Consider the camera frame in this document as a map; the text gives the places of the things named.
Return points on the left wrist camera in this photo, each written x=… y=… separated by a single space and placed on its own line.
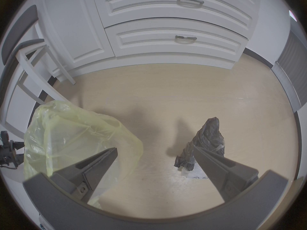
x=4 y=135

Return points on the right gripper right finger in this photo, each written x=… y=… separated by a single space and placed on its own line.
x=211 y=171

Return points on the white printed wrapper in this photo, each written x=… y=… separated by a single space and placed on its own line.
x=191 y=175

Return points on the white wardrobe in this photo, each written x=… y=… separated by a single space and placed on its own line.
x=168 y=37

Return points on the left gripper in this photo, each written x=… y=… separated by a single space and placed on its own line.
x=7 y=156

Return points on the black plastic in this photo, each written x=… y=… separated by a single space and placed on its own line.
x=208 y=138

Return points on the grey trash bin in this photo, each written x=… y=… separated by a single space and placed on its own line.
x=72 y=147

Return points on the yellow plastic bag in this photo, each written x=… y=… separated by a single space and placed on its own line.
x=79 y=121

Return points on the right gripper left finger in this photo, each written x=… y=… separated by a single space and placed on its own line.
x=96 y=170

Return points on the grey padded white chair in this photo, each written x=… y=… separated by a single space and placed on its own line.
x=21 y=30

